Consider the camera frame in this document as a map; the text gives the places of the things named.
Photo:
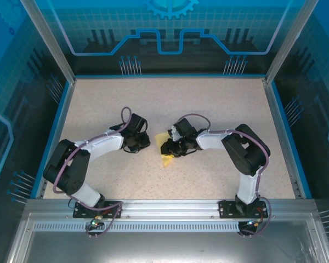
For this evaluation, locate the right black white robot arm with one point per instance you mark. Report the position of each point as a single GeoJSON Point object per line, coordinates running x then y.
{"type": "Point", "coordinates": [246, 153]}

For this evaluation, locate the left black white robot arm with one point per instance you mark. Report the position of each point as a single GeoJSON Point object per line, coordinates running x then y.
{"type": "Point", "coordinates": [68, 167]}

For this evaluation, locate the grey metal shelf panel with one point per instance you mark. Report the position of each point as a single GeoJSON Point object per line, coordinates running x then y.
{"type": "Point", "coordinates": [153, 246]}

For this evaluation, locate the blue printed gear panel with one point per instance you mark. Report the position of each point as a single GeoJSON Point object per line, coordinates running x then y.
{"type": "Point", "coordinates": [167, 16]}

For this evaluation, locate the blue printed side panel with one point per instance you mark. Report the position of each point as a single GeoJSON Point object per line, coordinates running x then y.
{"type": "Point", "coordinates": [318, 109]}
{"type": "Point", "coordinates": [11, 96]}

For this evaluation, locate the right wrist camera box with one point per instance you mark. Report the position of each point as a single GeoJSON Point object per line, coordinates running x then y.
{"type": "Point", "coordinates": [175, 133]}

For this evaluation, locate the long aluminium mounting rail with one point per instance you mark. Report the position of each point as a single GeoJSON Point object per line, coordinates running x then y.
{"type": "Point", "coordinates": [170, 208]}

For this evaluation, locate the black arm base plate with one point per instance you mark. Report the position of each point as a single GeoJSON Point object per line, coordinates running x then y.
{"type": "Point", "coordinates": [227, 209]}
{"type": "Point", "coordinates": [112, 211]}

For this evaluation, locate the aluminium side rail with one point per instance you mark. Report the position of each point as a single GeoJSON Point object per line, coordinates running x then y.
{"type": "Point", "coordinates": [59, 131]}
{"type": "Point", "coordinates": [281, 131]}

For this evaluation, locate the aluminium frame post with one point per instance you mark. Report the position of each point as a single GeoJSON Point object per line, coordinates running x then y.
{"type": "Point", "coordinates": [289, 41]}
{"type": "Point", "coordinates": [50, 41]}

